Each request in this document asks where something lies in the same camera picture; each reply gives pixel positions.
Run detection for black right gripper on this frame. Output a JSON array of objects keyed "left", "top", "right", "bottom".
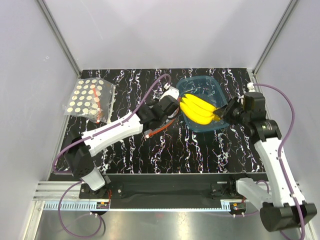
[{"left": 213, "top": 95, "right": 250, "bottom": 126}]

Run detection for clear zip bag orange zipper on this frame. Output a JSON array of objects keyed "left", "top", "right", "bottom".
[{"left": 143, "top": 101, "right": 174, "bottom": 139}]

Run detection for yellow toy banana bunch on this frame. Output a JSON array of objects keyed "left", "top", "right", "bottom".
[{"left": 179, "top": 93, "right": 221, "bottom": 125}]

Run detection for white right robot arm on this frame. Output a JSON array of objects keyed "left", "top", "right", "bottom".
[{"left": 222, "top": 92, "right": 318, "bottom": 232}]

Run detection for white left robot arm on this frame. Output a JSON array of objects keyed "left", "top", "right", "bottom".
[{"left": 63, "top": 95, "right": 179, "bottom": 198}]

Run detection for clear bag with round stickers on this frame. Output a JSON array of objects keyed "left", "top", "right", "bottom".
[{"left": 64, "top": 77, "right": 116, "bottom": 124}]

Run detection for teal transparent plastic container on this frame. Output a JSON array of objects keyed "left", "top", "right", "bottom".
[{"left": 176, "top": 75, "right": 229, "bottom": 133}]

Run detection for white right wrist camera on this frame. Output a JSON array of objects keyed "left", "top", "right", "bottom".
[{"left": 237, "top": 82, "right": 256, "bottom": 104}]

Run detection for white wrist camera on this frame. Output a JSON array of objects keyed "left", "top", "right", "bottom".
[
  {"left": 159, "top": 83, "right": 180, "bottom": 100},
  {"left": 237, "top": 82, "right": 256, "bottom": 104}
]

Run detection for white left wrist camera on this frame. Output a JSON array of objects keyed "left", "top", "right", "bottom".
[{"left": 159, "top": 83, "right": 180, "bottom": 100}]

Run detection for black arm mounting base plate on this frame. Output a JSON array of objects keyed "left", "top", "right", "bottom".
[{"left": 48, "top": 171, "right": 286, "bottom": 209}]

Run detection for right aluminium frame post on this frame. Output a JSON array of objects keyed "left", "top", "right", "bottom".
[{"left": 252, "top": 0, "right": 300, "bottom": 76}]

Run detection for aluminium frame post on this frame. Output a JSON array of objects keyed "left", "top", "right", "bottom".
[
  {"left": 252, "top": 0, "right": 300, "bottom": 76},
  {"left": 35, "top": 0, "right": 82, "bottom": 77}
]

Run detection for left aluminium frame post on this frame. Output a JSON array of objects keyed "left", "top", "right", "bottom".
[{"left": 35, "top": 0, "right": 82, "bottom": 77}]

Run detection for aluminium frame rail front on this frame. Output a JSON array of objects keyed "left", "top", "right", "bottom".
[{"left": 33, "top": 182, "right": 246, "bottom": 213}]

